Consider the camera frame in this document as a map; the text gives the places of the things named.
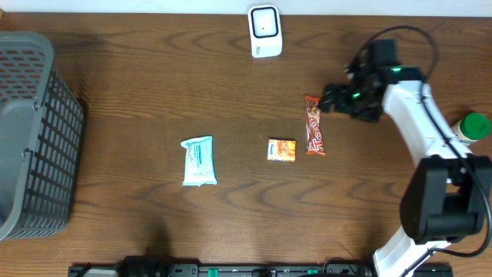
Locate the orange chocolate bar wrapper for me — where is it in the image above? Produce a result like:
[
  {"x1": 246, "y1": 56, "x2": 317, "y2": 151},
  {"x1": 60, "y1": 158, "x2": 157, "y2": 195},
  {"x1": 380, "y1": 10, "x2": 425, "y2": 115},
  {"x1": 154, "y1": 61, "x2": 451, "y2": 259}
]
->
[{"x1": 304, "y1": 95, "x2": 326, "y2": 156}]

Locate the green lid jar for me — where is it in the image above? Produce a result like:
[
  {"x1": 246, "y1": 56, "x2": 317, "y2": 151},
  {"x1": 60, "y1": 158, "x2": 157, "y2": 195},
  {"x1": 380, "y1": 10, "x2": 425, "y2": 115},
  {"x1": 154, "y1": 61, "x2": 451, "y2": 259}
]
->
[{"x1": 451, "y1": 112, "x2": 491, "y2": 146}]

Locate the teal wet wipes pack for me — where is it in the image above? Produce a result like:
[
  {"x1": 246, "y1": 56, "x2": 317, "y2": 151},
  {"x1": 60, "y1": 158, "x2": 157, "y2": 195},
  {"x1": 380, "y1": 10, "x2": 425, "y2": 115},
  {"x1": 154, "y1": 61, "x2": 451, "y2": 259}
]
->
[{"x1": 181, "y1": 136, "x2": 218, "y2": 186}]

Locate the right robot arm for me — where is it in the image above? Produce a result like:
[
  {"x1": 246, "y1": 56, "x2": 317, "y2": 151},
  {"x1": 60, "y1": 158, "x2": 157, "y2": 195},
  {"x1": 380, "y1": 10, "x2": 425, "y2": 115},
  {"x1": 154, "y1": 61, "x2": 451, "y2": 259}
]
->
[{"x1": 319, "y1": 65, "x2": 491, "y2": 276}]

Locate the white barcode scanner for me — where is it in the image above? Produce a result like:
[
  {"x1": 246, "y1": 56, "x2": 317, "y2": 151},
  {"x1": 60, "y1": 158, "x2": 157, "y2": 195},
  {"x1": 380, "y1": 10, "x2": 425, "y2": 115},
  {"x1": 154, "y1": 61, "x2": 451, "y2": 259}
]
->
[{"x1": 248, "y1": 5, "x2": 283, "y2": 58}]

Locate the small orange snack packet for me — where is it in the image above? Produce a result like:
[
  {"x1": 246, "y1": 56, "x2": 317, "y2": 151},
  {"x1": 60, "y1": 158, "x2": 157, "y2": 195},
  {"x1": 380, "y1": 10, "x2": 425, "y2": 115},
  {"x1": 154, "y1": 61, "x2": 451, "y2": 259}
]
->
[{"x1": 267, "y1": 138, "x2": 296, "y2": 162}]

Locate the grey plastic basket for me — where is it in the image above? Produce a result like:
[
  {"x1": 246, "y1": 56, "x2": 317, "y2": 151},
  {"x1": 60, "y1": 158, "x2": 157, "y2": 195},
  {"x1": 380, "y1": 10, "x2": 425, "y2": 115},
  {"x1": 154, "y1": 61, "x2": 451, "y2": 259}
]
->
[{"x1": 1, "y1": 32, "x2": 86, "y2": 240}]

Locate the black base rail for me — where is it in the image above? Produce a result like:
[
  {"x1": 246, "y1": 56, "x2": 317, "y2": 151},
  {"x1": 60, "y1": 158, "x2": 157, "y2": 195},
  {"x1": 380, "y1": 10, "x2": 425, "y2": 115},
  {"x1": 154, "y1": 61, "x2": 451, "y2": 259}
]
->
[{"x1": 68, "y1": 255, "x2": 454, "y2": 277}]

